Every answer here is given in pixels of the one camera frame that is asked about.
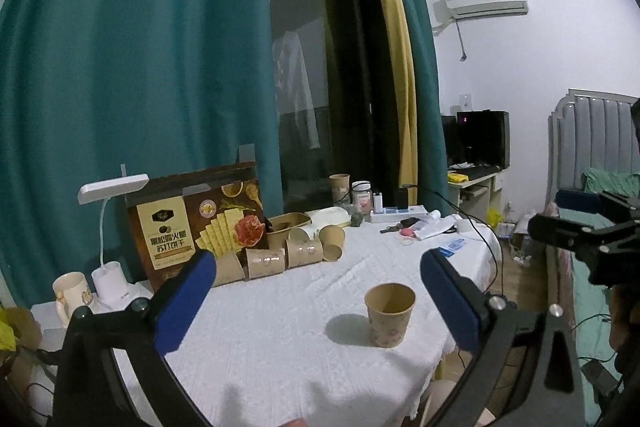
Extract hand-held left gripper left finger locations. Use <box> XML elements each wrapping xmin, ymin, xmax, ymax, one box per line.
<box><xmin>52</xmin><ymin>250</ymin><xmax>218</xmax><ymax>427</ymax></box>

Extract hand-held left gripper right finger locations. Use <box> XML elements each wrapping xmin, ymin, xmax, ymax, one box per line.
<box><xmin>420</xmin><ymin>249</ymin><xmax>587</xmax><ymax>427</ymax></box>

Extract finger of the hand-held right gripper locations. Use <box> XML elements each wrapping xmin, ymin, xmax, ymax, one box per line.
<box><xmin>556</xmin><ymin>189</ymin><xmax>640</xmax><ymax>220</ymax></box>
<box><xmin>528</xmin><ymin>213</ymin><xmax>608</xmax><ymax>258</ymax></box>

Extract person's right forearm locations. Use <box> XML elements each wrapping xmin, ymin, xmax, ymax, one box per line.
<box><xmin>607</xmin><ymin>284</ymin><xmax>640</xmax><ymax>383</ymax></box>

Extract green pillow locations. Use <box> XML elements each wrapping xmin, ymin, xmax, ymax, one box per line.
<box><xmin>584</xmin><ymin>167</ymin><xmax>640</xmax><ymax>198</ymax></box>

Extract bed with green sheet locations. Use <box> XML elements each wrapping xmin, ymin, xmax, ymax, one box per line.
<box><xmin>544</xmin><ymin>201</ymin><xmax>640</xmax><ymax>427</ymax></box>

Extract grey padded headboard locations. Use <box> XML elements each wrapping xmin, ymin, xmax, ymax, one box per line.
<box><xmin>547</xmin><ymin>89</ymin><xmax>640</xmax><ymax>208</ymax></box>

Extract brown cracker box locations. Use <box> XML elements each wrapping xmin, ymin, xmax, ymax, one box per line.
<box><xmin>125</xmin><ymin>161</ymin><xmax>266</xmax><ymax>292</ymax></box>

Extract white desk lamp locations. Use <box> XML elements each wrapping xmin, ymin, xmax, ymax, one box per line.
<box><xmin>77</xmin><ymin>173</ymin><xmax>151</xmax><ymax>299</ymax></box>

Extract white computer desk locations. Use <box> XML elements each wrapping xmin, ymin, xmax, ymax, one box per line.
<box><xmin>446</xmin><ymin>164</ymin><xmax>504</xmax><ymax>229</ymax></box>

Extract white tablecloth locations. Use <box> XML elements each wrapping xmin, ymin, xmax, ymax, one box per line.
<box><xmin>29</xmin><ymin>207</ymin><xmax>502</xmax><ymax>427</ymax></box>

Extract white power strip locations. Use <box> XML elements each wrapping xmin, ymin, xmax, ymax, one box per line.
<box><xmin>369</xmin><ymin>205</ymin><xmax>427</xmax><ymax>224</ymax></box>

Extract black computer monitor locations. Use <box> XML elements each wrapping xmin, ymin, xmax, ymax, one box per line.
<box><xmin>455</xmin><ymin>110</ymin><xmax>510</xmax><ymax>168</ymax></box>

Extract cream ceramic mug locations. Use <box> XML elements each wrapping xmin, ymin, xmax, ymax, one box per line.
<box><xmin>52</xmin><ymin>271</ymin><xmax>94</xmax><ymax>327</ymax></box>

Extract black power adapter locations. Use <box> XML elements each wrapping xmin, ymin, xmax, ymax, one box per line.
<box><xmin>581</xmin><ymin>358</ymin><xmax>622</xmax><ymax>399</ymax></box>

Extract brown paper bowl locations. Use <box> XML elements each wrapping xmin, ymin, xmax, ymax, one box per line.
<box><xmin>265</xmin><ymin>212</ymin><xmax>312</xmax><ymax>251</ymax></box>

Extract glass jar with white lid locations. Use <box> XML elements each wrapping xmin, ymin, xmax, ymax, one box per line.
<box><xmin>351</xmin><ymin>180</ymin><xmax>374</xmax><ymax>214</ymax></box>

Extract white flat container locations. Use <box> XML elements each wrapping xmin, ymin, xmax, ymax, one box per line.
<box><xmin>304</xmin><ymin>207</ymin><xmax>351</xmax><ymax>228</ymax></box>

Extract yellow plastic bag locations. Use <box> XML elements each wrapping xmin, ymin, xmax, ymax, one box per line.
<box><xmin>0</xmin><ymin>306</ymin><xmax>43</xmax><ymax>354</ymax></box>

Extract narrow teal curtain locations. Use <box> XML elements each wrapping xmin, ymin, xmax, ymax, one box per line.
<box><xmin>385</xmin><ymin>0</ymin><xmax>449</xmax><ymax>208</ymax></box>

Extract white air conditioner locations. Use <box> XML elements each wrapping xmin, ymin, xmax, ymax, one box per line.
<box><xmin>432</xmin><ymin>0</ymin><xmax>530</xmax><ymax>24</ymax></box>

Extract wide teal curtain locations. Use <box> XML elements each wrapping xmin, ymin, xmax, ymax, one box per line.
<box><xmin>0</xmin><ymin>0</ymin><xmax>284</xmax><ymax>309</ymax></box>

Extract yellow curtain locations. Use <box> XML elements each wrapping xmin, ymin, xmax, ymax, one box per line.
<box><xmin>354</xmin><ymin>0</ymin><xmax>419</xmax><ymax>204</ymax></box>

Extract dark glass window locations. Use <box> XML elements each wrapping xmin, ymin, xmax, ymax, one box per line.
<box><xmin>270</xmin><ymin>0</ymin><xmax>402</xmax><ymax>214</ymax></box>

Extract black cable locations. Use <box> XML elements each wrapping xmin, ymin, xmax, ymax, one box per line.
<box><xmin>406</xmin><ymin>184</ymin><xmax>507</xmax><ymax>299</ymax></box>

